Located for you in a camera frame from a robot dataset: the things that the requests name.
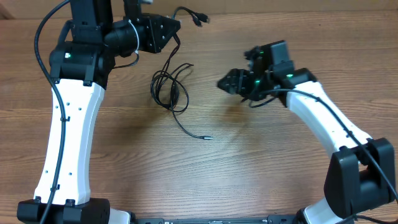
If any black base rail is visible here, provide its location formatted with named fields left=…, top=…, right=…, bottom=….
left=131, top=215, right=299, bottom=224

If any black USB cable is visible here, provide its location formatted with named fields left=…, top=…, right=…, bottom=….
left=150, top=6, right=210, bottom=114

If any thin black cable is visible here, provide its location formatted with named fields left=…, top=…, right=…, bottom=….
left=169, top=83, right=214, bottom=141

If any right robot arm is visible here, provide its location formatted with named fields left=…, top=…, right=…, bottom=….
left=217, top=40, right=397, bottom=223

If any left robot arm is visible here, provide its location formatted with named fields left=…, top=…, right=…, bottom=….
left=17, top=1, right=180, bottom=223

